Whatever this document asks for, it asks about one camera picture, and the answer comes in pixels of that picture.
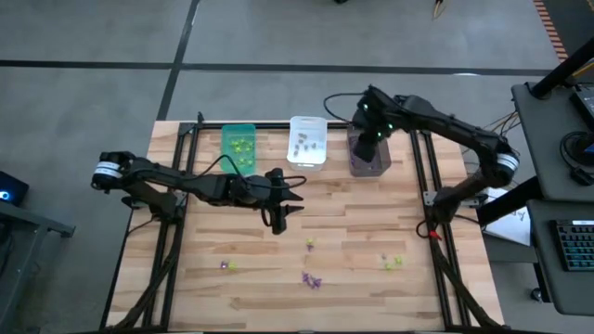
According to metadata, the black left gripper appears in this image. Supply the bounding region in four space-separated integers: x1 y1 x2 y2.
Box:
225 167 306 236

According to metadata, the yellow cable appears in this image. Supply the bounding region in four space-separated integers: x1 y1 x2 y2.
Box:
482 112 517 131

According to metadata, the white plastic bin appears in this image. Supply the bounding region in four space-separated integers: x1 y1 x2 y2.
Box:
286 115 329 172

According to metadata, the black metal cart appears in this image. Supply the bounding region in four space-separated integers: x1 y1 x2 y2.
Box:
0 199 76 334

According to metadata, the grey desk top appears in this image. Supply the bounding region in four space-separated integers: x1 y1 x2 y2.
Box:
526 199 594 317
510 82 594 203

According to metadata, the black headset with cable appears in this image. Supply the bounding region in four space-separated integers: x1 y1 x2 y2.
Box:
559 131 594 186

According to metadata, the grey plastic bin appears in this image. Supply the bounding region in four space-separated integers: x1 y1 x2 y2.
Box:
346 122 393 178

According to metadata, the black table frame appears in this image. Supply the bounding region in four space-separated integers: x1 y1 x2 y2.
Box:
99 110 505 333

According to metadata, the teal plastic bin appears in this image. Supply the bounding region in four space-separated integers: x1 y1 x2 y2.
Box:
218 122 258 176

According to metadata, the black tablet device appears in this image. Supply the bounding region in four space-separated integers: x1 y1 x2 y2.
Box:
569 85 594 131

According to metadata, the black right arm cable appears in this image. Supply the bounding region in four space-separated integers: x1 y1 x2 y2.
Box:
323 92 368 124

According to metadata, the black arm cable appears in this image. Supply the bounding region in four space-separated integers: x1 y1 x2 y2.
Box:
323 92 368 124
194 154 308 228

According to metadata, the black computer keyboard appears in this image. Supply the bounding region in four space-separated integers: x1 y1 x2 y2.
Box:
549 219 594 273

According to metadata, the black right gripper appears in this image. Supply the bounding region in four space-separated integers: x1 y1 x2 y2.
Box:
352 85 400 163

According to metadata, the black metal pole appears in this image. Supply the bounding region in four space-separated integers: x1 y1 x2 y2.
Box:
530 35 594 99

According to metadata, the black device blue light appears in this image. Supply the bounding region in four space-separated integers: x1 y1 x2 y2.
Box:
0 170 30 208

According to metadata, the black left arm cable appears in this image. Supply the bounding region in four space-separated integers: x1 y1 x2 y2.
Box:
194 154 308 228

